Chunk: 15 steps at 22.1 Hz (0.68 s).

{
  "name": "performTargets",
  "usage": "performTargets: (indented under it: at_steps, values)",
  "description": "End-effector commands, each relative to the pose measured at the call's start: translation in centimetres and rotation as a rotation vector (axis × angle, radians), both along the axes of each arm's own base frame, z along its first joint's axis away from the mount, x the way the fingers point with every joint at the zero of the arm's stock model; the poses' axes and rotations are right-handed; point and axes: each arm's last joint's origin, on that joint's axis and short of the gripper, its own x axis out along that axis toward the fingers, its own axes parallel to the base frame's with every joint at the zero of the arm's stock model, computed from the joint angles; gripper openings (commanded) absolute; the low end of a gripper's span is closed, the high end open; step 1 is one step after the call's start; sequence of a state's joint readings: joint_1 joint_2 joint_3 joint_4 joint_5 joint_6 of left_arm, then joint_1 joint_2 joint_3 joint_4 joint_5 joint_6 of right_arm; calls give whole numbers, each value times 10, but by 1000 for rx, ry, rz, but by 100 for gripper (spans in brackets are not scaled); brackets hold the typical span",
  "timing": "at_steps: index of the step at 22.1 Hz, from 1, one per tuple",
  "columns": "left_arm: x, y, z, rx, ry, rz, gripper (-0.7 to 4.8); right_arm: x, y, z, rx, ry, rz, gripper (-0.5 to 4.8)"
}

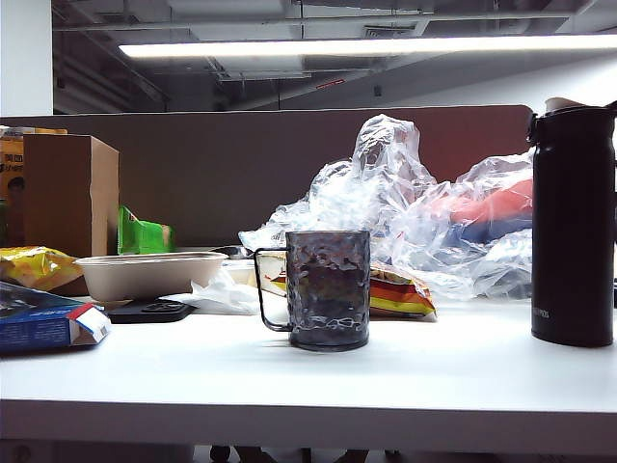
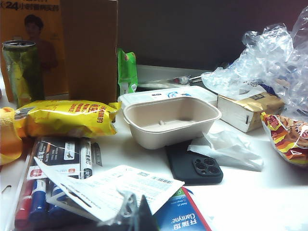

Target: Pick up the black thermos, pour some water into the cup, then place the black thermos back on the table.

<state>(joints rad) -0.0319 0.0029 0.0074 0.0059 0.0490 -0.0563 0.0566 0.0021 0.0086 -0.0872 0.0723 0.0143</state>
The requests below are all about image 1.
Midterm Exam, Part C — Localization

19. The smoky textured glass mug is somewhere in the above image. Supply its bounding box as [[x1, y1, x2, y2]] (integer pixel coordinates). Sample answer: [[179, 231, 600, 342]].
[[254, 230, 372, 352]]

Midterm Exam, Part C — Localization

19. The beige paper pulp bowl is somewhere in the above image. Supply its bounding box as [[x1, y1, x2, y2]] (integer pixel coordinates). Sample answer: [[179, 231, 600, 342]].
[[74, 251, 229, 303]]

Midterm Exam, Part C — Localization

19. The blue cardboard box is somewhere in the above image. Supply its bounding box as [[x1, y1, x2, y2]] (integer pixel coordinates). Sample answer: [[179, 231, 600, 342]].
[[0, 281, 112, 355]]

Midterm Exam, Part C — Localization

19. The black thermos flask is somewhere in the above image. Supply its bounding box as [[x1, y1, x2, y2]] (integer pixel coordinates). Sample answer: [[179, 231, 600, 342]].
[[527, 97, 617, 348]]

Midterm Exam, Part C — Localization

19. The clear crumpled plastic bag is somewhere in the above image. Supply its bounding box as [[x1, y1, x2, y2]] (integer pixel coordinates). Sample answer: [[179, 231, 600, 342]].
[[238, 114, 440, 271], [389, 149, 536, 303]]

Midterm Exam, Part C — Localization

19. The blue package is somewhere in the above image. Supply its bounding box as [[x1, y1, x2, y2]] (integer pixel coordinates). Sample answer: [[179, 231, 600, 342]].
[[445, 214, 534, 247]]

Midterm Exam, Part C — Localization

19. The brown cardboard box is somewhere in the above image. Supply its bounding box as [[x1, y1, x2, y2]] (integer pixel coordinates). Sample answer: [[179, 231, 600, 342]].
[[22, 133, 121, 259]]

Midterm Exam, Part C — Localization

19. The brown desk partition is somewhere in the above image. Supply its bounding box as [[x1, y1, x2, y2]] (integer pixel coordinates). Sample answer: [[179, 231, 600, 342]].
[[0, 104, 534, 252]]

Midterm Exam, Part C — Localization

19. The yellow chip bag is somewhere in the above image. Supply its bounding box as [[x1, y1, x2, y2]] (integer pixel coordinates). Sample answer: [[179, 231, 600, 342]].
[[0, 245, 84, 292]]

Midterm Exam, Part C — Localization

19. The white plastic food container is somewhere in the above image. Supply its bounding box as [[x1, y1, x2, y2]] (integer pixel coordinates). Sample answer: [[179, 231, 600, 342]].
[[224, 259, 259, 288]]

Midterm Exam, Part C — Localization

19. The green snack package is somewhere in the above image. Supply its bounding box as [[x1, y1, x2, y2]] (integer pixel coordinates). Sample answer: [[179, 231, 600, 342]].
[[118, 204, 176, 256]]

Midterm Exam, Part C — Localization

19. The white crumpled tissue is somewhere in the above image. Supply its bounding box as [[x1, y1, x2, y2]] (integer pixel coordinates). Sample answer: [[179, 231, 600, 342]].
[[161, 267, 261, 315]]

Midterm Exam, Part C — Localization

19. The orange red package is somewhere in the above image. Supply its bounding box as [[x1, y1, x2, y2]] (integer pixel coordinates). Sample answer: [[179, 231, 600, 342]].
[[431, 178, 534, 226]]

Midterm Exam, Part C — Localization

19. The long ceiling light strip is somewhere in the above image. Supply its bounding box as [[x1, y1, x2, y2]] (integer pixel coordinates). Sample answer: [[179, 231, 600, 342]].
[[118, 33, 617, 60]]

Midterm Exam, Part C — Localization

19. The black phone case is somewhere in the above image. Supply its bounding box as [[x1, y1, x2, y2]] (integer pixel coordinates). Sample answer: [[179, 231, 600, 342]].
[[106, 298, 198, 324]]

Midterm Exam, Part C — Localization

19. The striped orange yellow snack bag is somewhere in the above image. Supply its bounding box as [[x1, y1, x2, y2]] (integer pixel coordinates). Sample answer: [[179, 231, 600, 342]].
[[262, 262, 439, 321]]

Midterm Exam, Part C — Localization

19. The ceiling air vent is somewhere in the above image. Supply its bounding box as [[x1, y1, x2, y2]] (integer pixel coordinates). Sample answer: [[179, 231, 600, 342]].
[[363, 23, 418, 39]]

